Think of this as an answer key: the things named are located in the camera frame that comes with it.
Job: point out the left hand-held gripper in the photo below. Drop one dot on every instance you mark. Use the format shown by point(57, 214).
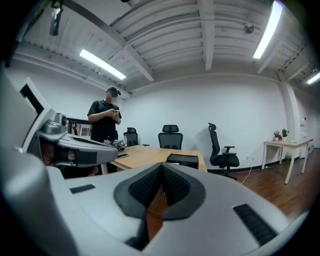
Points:
point(32, 120)

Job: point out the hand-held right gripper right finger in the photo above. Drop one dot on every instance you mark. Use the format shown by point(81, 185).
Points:
point(215, 212)

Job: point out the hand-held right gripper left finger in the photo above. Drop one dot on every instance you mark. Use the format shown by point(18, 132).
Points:
point(100, 200)

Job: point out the black storage box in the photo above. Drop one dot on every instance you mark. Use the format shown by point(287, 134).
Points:
point(182, 158)

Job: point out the person's left hand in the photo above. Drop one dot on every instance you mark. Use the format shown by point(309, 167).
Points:
point(47, 156)

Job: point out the black tripod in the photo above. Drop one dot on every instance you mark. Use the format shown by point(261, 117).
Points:
point(74, 127)

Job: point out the idle hand-held gripper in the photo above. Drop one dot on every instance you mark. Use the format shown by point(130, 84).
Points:
point(107, 142)
point(115, 143)

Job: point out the black smartphone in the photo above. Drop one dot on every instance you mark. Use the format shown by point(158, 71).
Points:
point(123, 156)

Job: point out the clear bottle red label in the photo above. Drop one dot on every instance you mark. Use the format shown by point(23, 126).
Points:
point(125, 140)

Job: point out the black mesh office chair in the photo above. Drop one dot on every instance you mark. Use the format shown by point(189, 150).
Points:
point(223, 160)
point(132, 138)
point(170, 140)

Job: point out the long ceiling light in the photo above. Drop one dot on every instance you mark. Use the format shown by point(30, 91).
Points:
point(102, 63)
point(267, 30)
point(313, 78)

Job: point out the white side table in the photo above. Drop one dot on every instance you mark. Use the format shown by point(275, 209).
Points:
point(285, 143)

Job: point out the small potted plant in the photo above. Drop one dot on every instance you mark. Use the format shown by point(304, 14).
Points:
point(276, 135)
point(285, 133)

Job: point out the black hanging device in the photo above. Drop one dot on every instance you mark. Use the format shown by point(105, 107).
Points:
point(55, 20)

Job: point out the round ceiling fixture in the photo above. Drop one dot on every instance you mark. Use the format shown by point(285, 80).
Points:
point(249, 28)

